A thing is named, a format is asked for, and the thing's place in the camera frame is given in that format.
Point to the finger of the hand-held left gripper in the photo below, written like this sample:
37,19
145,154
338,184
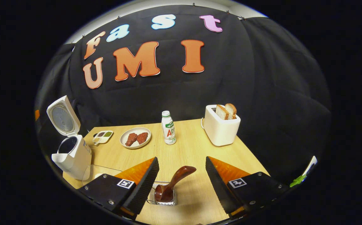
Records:
37,115

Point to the green leafy vegetable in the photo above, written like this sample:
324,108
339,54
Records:
298,180

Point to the toast bread slice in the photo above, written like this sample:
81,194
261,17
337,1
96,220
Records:
231,110
221,113

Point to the white rice cooker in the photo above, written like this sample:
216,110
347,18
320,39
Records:
81,159

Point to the white toaster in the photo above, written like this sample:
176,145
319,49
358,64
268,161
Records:
220,132

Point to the white divided sauce dish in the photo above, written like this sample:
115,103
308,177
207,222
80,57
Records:
102,137

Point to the black backdrop cloth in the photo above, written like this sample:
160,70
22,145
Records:
246,78

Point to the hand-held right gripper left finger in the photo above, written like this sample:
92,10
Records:
145,187

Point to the red meat slice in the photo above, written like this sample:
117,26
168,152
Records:
142,137
131,139

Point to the white round plate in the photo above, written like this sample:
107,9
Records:
135,146

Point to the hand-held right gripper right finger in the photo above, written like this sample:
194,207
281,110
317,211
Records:
221,190

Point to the brown wooden spoon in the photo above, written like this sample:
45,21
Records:
174,181

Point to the white drink bottle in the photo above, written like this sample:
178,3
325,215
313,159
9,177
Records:
169,131

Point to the clear plastic container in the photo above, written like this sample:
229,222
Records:
106,172

